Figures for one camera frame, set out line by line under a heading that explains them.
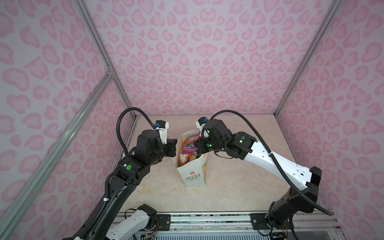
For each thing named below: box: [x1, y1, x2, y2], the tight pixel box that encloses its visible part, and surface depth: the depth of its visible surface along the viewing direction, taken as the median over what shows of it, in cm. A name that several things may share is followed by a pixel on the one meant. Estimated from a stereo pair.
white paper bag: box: [172, 130, 208, 188], surface depth 76 cm
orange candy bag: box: [179, 143, 198, 166], surface depth 76 cm
